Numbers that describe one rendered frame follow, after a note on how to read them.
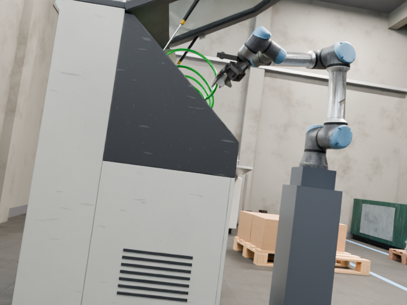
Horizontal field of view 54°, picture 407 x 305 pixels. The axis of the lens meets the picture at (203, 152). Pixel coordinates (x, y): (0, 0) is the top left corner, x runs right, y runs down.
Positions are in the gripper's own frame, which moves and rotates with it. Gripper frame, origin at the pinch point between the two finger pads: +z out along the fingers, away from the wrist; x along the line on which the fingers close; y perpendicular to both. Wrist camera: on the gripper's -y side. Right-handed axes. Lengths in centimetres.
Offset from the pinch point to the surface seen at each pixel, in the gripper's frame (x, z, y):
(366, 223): 617, 181, 138
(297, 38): 665, 31, -233
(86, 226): -59, 64, 22
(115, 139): -47, 34, 1
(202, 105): -21.9, 3.2, 11.5
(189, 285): -36, 57, 67
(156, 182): -39, 36, 25
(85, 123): -53, 36, -12
